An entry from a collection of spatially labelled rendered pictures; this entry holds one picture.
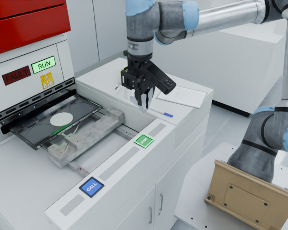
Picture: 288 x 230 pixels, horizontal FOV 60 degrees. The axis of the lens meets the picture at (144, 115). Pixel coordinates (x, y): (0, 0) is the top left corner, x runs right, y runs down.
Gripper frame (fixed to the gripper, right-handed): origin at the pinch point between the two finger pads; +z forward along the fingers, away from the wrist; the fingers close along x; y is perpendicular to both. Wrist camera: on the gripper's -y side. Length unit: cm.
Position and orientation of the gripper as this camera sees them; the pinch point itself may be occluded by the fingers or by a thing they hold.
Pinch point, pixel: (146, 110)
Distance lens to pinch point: 83.5
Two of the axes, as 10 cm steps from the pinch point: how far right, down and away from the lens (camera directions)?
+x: -6.1, 4.8, -6.3
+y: -7.9, -3.7, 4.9
